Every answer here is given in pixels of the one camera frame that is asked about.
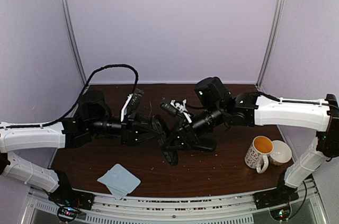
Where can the black woven glasses case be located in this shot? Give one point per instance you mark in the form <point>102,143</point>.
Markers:
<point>161,127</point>

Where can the white cream bowl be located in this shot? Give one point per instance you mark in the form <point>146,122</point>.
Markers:
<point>281,153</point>

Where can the aluminium corner post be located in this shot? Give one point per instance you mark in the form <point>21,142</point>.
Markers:
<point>72,40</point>
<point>279,5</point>

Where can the light blue cloth left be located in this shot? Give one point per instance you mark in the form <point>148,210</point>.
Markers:
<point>119,181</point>

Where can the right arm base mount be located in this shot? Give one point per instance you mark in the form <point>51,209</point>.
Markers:
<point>279,200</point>

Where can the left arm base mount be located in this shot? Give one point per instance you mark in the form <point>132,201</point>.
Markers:
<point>70,202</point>

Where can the aluminium left corner post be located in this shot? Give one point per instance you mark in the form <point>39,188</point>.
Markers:
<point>72,40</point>

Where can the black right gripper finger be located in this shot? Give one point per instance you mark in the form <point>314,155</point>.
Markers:
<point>177,134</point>
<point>171,148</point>

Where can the white patterned mug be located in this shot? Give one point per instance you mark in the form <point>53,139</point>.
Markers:
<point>257,156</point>

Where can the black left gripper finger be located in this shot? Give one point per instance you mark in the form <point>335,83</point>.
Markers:
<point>145,136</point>
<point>143,125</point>

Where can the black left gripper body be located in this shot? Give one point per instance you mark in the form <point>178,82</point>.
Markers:
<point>126,129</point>

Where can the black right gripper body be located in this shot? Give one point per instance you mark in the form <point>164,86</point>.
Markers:
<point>192,136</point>

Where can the aluminium front frame rail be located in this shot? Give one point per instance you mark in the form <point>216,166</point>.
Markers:
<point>232,208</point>

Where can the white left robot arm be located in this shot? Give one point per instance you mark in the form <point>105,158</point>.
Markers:
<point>93,117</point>

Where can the aluminium right corner post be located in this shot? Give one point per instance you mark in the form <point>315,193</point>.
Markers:
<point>279,5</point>

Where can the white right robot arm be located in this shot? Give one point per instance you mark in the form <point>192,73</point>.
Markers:
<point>260,109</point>

